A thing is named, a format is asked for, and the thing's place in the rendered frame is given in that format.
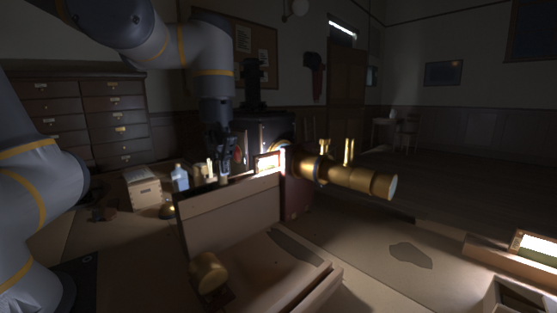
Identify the small wooden side table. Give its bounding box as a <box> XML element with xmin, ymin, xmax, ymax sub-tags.
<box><xmin>370</xmin><ymin>115</ymin><xmax>404</xmax><ymax>150</ymax></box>

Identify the wooden slide carrier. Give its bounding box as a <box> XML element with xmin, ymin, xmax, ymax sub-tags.
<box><xmin>253</xmin><ymin>150</ymin><xmax>282</xmax><ymax>175</ymax></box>

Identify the light wooden box with paper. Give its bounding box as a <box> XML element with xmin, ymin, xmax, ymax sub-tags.
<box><xmin>122</xmin><ymin>167</ymin><xmax>165</xmax><ymax>212</ymax></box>

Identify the black floor mat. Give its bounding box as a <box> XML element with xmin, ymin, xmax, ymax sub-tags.
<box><xmin>49</xmin><ymin>250</ymin><xmax>100</xmax><ymax>313</ymax></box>

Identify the brass dome bell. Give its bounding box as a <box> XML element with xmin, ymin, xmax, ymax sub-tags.
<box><xmin>157</xmin><ymin>200</ymin><xmax>177</xmax><ymax>220</ymax></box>

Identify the dark wooden chair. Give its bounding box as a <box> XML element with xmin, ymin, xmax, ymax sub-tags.
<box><xmin>392</xmin><ymin>112</ymin><xmax>424</xmax><ymax>156</ymax></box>

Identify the dark framed wall picture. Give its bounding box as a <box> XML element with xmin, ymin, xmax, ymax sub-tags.
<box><xmin>423</xmin><ymin>58</ymin><xmax>464</xmax><ymax>88</ymax></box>

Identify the wood framed glass slide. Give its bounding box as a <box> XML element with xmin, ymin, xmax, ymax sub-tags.
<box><xmin>507</xmin><ymin>229</ymin><xmax>557</xmax><ymax>269</ymax></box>

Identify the brass draw tube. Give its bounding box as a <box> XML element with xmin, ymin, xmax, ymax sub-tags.
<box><xmin>290</xmin><ymin>147</ymin><xmax>400</xmax><ymax>202</ymax></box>

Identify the dark framed window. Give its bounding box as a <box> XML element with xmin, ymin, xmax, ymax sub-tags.
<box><xmin>504</xmin><ymin>0</ymin><xmax>557</xmax><ymax>64</ymax></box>

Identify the brown cork notice board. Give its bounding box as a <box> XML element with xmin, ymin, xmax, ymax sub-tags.
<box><xmin>190</xmin><ymin>5</ymin><xmax>280</xmax><ymax>91</ymax></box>

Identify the black lantern body with chimney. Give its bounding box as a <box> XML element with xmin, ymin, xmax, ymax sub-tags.
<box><xmin>230</xmin><ymin>57</ymin><xmax>317</xmax><ymax>224</ymax></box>

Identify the dark wooden rest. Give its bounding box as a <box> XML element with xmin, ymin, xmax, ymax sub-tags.
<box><xmin>199</xmin><ymin>281</ymin><xmax>237</xmax><ymax>313</ymax></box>

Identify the light wooden tray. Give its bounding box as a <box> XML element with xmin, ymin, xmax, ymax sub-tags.
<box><xmin>226</xmin><ymin>223</ymin><xmax>346</xmax><ymax>313</ymax></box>

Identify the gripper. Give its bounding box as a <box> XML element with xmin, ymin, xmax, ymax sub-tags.
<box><xmin>199</xmin><ymin>97</ymin><xmax>239</xmax><ymax>175</ymax></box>

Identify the dark small block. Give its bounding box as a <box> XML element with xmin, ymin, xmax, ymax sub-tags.
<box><xmin>90</xmin><ymin>204</ymin><xmax>119</xmax><ymax>224</ymax></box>

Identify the brass short cylinder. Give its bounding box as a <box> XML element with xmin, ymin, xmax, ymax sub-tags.
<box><xmin>187</xmin><ymin>250</ymin><xmax>230</xmax><ymax>297</ymax></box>

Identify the light wooden open box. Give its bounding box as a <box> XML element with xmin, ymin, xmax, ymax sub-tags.
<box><xmin>482</xmin><ymin>274</ymin><xmax>557</xmax><ymax>313</ymax></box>

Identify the white bottle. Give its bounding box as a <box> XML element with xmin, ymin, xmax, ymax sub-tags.
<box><xmin>169</xmin><ymin>163</ymin><xmax>191</xmax><ymax>193</ymax></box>

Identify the dark wooden drawer cabinet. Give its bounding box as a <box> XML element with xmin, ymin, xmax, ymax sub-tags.
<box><xmin>0</xmin><ymin>58</ymin><xmax>157</xmax><ymax>174</ymax></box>

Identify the lit transom window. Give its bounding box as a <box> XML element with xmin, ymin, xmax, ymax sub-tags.
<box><xmin>327</xmin><ymin>12</ymin><xmax>360</xmax><ymax>48</ymax></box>

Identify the white globe wall lamp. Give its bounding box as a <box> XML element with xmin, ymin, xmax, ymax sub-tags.
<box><xmin>281</xmin><ymin>0</ymin><xmax>311</xmax><ymax>24</ymax></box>

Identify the red hanging coat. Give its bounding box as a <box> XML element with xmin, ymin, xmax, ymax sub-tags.
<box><xmin>303</xmin><ymin>51</ymin><xmax>327</xmax><ymax>105</ymax></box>

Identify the small wooden block holder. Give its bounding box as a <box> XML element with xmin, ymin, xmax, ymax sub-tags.
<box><xmin>192</xmin><ymin>157</ymin><xmax>219</xmax><ymax>187</ymax></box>

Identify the dark wooden door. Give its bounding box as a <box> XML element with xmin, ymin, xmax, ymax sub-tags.
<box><xmin>325</xmin><ymin>36</ymin><xmax>369</xmax><ymax>154</ymax></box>

